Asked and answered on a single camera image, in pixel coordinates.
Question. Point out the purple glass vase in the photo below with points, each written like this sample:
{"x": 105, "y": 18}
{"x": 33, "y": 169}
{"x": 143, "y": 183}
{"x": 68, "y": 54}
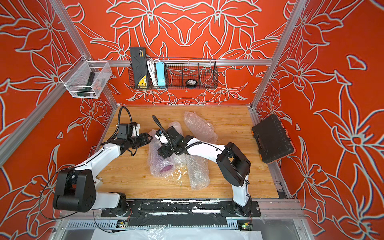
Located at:
{"x": 164, "y": 168}

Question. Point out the bubble roll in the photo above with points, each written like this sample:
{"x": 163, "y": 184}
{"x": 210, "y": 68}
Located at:
{"x": 198, "y": 172}
{"x": 177, "y": 126}

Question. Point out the black box with yellow label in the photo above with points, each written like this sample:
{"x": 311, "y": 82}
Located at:
{"x": 139, "y": 66}

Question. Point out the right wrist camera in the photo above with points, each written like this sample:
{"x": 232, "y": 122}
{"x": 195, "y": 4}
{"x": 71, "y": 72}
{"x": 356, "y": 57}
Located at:
{"x": 162, "y": 136}

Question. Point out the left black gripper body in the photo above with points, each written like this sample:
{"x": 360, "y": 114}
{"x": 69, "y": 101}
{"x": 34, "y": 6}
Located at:
{"x": 143, "y": 139}

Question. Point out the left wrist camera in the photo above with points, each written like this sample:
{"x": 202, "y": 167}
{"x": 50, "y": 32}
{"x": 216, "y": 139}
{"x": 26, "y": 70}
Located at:
{"x": 130, "y": 130}

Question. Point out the bubble wrap sheet of vase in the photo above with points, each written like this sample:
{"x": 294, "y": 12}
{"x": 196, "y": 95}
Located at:
{"x": 179, "y": 176}

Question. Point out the black plastic tool case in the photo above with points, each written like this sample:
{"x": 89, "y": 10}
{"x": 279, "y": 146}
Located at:
{"x": 272, "y": 139}

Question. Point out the black wire wall basket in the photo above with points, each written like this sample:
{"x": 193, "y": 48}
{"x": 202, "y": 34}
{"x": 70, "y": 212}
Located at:
{"x": 179, "y": 70}

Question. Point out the clear plastic wall bin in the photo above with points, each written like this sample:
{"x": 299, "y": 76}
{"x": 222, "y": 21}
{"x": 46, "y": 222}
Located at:
{"x": 77, "y": 75}

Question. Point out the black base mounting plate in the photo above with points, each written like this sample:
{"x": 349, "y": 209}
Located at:
{"x": 185, "y": 214}

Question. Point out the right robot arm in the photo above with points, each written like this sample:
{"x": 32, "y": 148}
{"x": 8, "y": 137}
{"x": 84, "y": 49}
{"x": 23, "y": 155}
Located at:
{"x": 233, "y": 164}

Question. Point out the light blue box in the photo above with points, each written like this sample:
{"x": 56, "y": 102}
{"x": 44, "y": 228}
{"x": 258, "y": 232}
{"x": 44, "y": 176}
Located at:
{"x": 160, "y": 68}

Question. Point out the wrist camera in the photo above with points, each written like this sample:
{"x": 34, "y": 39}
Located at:
{"x": 162, "y": 136}
{"x": 130, "y": 130}

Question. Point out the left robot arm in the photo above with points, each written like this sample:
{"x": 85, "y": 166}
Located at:
{"x": 76, "y": 188}

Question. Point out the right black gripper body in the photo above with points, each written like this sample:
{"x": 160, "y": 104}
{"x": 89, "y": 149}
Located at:
{"x": 166, "y": 150}

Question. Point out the back bubble wrapped bundle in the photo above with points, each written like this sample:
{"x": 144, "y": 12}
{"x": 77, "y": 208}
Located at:
{"x": 200, "y": 128}

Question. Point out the small black device in basket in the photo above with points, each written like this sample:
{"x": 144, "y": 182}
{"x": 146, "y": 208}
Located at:
{"x": 191, "y": 83}

